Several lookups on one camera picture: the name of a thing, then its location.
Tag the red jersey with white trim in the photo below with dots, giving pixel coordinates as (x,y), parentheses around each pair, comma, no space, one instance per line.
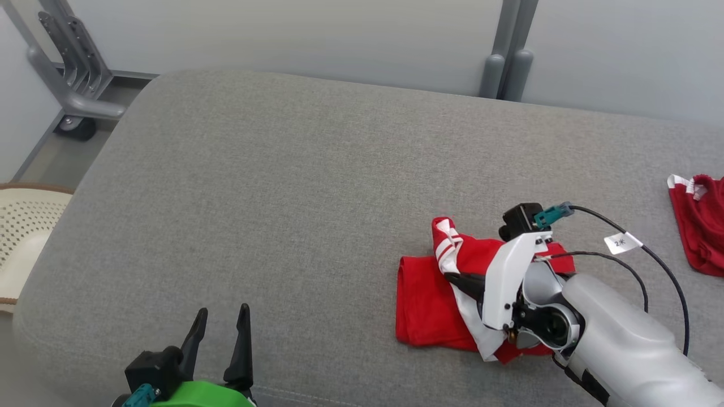
(424,299)

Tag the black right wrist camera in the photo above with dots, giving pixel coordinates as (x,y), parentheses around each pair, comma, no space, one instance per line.
(520,217)

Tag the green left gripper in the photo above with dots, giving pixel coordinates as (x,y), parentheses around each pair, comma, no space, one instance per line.
(203,395)

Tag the grey partition foot frame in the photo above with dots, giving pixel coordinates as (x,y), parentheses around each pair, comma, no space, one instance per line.
(79,104)

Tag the teal right camera connector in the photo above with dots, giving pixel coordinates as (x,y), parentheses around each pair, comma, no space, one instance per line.
(551,215)

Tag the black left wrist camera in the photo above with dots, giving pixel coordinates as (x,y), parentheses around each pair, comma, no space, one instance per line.
(153,367)

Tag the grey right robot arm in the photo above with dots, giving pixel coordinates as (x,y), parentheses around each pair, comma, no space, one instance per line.
(622,350)

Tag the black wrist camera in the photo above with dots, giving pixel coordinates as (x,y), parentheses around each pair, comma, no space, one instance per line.
(153,367)
(520,217)

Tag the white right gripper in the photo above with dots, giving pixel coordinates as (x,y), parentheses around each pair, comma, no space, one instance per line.
(503,288)

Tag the teal camera connector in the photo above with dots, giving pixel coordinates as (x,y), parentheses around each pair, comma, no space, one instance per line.
(551,215)
(138,397)

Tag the cream perforated laundry basket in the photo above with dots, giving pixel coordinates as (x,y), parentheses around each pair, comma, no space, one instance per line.
(28,226)

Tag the grey fabric sofa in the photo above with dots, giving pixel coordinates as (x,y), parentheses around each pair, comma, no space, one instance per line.
(283,198)

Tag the teal left camera connector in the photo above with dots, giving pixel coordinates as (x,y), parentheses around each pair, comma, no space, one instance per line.
(138,397)

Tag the red shorts with white panels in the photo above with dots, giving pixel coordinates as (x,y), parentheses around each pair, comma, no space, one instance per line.
(704,232)

